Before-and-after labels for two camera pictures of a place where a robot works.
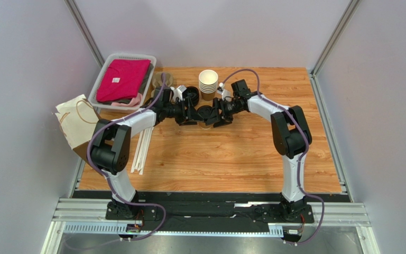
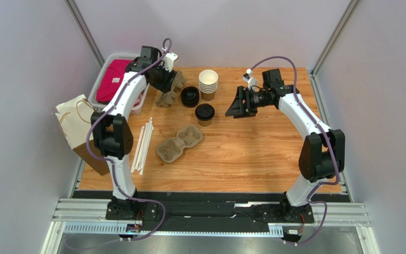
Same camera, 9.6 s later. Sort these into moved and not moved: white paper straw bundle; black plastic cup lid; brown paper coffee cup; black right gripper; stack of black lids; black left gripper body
Moved: black right gripper; black left gripper body
Not moved: black plastic cup lid; brown paper coffee cup; white paper straw bundle; stack of black lids
